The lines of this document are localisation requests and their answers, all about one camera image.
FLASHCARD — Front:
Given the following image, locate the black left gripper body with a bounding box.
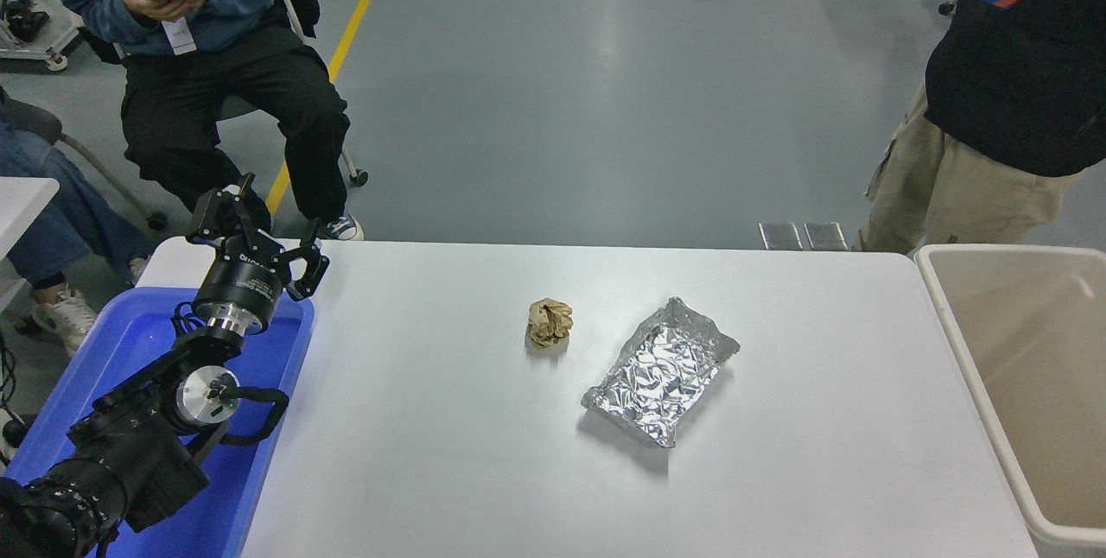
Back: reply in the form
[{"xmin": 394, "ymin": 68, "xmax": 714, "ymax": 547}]
[{"xmin": 192, "ymin": 252, "xmax": 286, "ymax": 323}]

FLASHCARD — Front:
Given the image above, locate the seated person with phone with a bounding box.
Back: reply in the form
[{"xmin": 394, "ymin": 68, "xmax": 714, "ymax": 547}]
[{"xmin": 33, "ymin": 0, "xmax": 365, "ymax": 241}]

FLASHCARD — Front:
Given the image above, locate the blue plastic tray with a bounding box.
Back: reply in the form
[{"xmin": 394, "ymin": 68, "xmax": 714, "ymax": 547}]
[{"xmin": 4, "ymin": 286, "xmax": 317, "ymax": 558}]

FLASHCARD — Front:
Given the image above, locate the grey chair with casters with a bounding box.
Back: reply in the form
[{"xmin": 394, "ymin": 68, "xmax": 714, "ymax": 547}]
[{"xmin": 0, "ymin": 96, "xmax": 169, "ymax": 231}]

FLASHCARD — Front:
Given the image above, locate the person in white shoes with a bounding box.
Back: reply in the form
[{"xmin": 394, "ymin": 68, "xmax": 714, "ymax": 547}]
[{"xmin": 0, "ymin": 87, "xmax": 156, "ymax": 358}]

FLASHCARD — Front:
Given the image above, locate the white name badge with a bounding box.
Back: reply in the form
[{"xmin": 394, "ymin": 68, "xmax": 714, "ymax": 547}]
[{"xmin": 162, "ymin": 18, "xmax": 198, "ymax": 56}]

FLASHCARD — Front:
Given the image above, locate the small white side table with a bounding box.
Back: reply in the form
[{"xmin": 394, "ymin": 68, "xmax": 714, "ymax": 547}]
[{"xmin": 0, "ymin": 177, "xmax": 61, "ymax": 308}]

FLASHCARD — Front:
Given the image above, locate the crumpled tan paper ball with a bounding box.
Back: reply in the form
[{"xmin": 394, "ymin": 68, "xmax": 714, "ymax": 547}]
[{"xmin": 527, "ymin": 298, "xmax": 574, "ymax": 349}]

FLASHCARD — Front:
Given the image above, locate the equipment stand on wheels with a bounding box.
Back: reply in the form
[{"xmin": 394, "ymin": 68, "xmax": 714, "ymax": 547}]
[{"xmin": 0, "ymin": 0, "xmax": 83, "ymax": 71}]

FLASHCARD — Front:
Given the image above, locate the crumpled silver foil tray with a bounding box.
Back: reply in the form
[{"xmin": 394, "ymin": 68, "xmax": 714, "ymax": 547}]
[{"xmin": 582, "ymin": 297, "xmax": 741, "ymax": 449}]

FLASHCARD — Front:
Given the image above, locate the metal floor plate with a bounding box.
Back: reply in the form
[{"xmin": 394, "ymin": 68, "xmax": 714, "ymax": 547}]
[
  {"xmin": 759, "ymin": 222, "xmax": 805, "ymax": 250},
  {"xmin": 804, "ymin": 222, "xmax": 849, "ymax": 250}
]

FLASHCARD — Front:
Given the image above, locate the standing person with blue badge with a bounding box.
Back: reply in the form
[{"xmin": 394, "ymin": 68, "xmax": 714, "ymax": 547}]
[{"xmin": 855, "ymin": 0, "xmax": 1106, "ymax": 255}]

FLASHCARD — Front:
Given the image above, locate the large pale plastic bin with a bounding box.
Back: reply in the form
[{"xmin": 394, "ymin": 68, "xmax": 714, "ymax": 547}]
[{"xmin": 914, "ymin": 244, "xmax": 1106, "ymax": 550}]

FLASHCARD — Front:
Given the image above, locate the black cable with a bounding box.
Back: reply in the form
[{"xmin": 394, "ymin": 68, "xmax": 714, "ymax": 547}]
[{"xmin": 0, "ymin": 329, "xmax": 31, "ymax": 464}]

